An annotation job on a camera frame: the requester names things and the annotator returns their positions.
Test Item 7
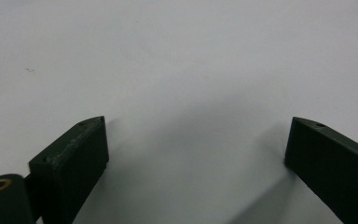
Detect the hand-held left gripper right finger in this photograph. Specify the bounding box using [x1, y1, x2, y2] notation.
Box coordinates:
[284, 116, 358, 224]

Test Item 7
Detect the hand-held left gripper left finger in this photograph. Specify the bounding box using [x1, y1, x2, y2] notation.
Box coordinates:
[28, 115, 110, 224]

